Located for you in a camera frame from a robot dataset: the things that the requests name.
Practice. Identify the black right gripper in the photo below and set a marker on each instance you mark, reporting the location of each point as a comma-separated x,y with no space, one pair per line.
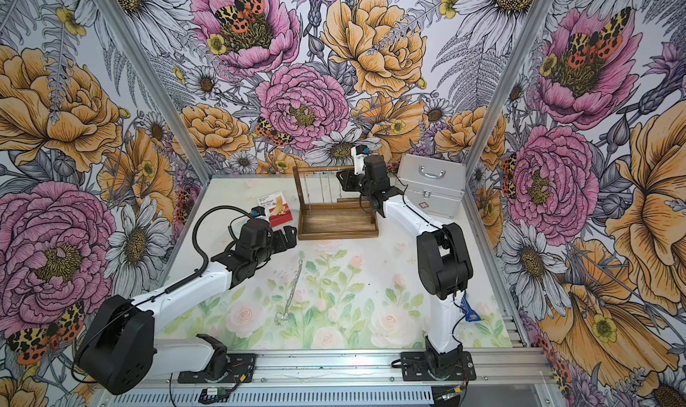
346,185

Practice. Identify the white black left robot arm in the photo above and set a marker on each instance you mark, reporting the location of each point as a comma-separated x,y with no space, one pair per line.
121,348

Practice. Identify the red white small box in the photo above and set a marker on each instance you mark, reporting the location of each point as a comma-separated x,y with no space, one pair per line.
276,209

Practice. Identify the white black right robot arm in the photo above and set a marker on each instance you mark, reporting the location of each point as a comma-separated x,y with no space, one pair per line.
443,262

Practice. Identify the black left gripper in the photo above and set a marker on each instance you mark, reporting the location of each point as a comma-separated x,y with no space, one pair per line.
280,244

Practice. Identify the silver metal first-aid case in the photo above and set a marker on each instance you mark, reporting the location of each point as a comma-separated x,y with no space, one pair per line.
436,186

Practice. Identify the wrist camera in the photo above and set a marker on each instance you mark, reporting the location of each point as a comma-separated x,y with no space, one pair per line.
259,212
359,153

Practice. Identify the wooden jewelry display stand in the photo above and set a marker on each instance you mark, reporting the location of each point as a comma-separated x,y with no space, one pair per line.
326,212

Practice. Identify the small green circuit board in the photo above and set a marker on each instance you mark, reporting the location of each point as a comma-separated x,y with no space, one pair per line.
210,395

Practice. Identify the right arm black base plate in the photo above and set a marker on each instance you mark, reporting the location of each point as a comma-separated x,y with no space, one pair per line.
426,367

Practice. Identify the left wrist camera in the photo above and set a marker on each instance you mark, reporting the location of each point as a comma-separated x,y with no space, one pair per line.
259,212

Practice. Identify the white blue tube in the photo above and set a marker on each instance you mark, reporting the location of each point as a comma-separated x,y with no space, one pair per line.
470,314

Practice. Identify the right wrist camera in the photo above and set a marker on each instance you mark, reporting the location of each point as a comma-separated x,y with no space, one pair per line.
359,153

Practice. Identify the aluminium front rail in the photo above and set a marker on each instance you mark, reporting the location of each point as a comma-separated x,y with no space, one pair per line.
505,377

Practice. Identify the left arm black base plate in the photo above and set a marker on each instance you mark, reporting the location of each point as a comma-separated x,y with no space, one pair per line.
230,368

